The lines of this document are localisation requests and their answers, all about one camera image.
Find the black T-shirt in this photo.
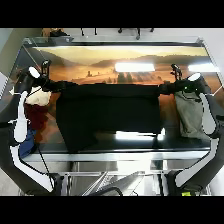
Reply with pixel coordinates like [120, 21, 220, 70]
[55, 82, 165, 155]

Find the cream garment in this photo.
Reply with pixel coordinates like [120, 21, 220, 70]
[29, 86, 53, 106]

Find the red garment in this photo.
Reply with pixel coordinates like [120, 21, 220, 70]
[24, 102, 52, 132]

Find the grey-green garment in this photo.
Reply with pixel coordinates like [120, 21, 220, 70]
[174, 89, 210, 141]

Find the blue garment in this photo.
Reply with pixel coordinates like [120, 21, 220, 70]
[18, 127, 38, 159]

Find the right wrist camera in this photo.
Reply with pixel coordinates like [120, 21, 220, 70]
[170, 63, 183, 81]

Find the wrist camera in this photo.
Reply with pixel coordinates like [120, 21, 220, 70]
[170, 63, 183, 81]
[40, 59, 52, 80]

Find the black cable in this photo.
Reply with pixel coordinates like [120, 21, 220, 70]
[35, 145, 55, 190]
[95, 186, 125, 197]

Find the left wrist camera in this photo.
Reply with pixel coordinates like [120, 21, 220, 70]
[40, 59, 52, 80]

